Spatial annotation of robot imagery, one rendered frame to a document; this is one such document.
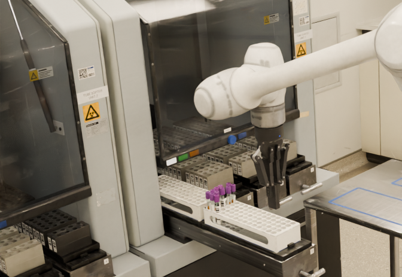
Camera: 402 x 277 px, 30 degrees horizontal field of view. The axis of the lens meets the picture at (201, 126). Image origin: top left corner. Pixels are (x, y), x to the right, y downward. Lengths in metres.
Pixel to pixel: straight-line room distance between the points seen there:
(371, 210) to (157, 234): 0.65
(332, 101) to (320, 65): 2.89
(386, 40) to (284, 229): 0.80
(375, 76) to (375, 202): 2.43
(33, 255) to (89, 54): 0.56
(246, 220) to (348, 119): 2.69
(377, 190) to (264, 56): 0.70
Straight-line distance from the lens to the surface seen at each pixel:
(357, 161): 4.87
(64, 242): 2.13
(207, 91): 1.74
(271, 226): 2.06
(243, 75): 1.75
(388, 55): 1.39
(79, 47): 2.06
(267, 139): 1.94
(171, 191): 2.35
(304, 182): 2.62
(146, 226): 2.30
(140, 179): 2.24
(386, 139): 4.74
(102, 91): 2.11
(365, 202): 2.30
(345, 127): 4.72
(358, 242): 3.89
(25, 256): 2.08
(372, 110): 4.74
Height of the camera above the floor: 1.75
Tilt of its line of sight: 17 degrees down
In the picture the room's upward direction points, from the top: 6 degrees counter-clockwise
